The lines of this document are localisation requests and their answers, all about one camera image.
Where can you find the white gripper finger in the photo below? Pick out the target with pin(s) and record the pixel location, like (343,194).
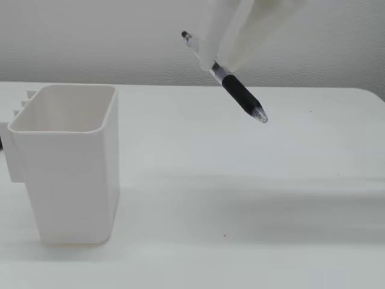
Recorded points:
(252,33)
(213,27)

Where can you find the black clear ballpoint pen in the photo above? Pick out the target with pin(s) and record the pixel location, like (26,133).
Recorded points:
(240,94)

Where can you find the white plastic pen holder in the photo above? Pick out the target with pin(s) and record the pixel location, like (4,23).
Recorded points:
(69,186)

